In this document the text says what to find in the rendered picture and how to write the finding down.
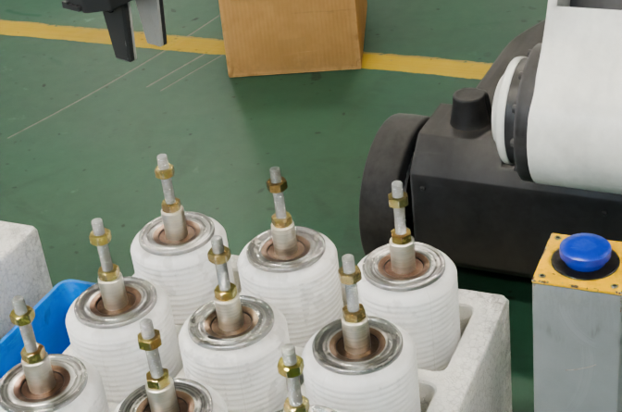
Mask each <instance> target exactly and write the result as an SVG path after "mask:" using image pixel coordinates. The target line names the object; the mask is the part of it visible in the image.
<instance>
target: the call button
mask: <svg viewBox="0 0 622 412"><path fill-rule="evenodd" d="M611 251H612V247H611V244H610V243H609V242H608V241H607V240H606V239H604V237H602V236H599V235H596V234H593V233H577V234H573V235H570V236H568V237H566V238H565V239H564V240H563V241H562V242H561V243H560V247H559V253H560V257H561V258H562V260H563V261H565V263H566V265H567V266H568V267H570V268H572V269H574V270H576V271H581V272H591V271H595V270H598V269H600V268H602V267H603V266H604V265H605V263H606V262H608V261H609V259H610V258H611Z"/></svg>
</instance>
